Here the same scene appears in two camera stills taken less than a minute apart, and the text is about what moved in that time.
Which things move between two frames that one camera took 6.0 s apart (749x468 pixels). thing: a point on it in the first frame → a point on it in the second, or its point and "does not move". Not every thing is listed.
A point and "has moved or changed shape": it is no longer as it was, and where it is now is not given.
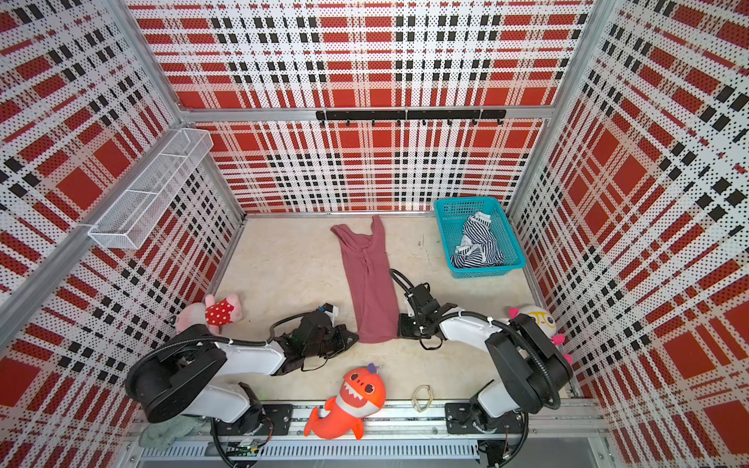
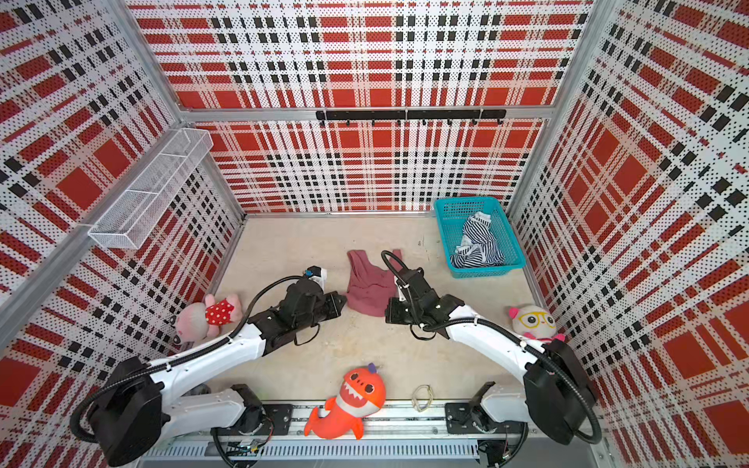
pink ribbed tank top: [374, 299] has moved or changed shape
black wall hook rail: [423, 115] does not move
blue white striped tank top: [480, 248] does not move
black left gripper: [341, 332] → [335, 309]
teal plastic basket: [453, 215] does not move
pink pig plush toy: [212, 314] does not move
